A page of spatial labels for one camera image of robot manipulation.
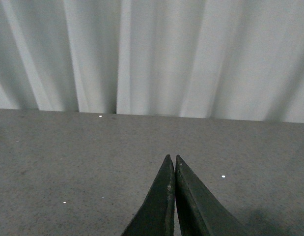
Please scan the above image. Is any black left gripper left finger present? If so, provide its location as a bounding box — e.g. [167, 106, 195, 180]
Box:
[122, 155, 175, 236]

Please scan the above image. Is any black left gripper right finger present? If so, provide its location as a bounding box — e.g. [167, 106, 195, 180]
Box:
[175, 155, 250, 236]

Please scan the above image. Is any white pleated curtain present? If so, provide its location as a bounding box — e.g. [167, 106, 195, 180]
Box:
[0, 0, 304, 122]

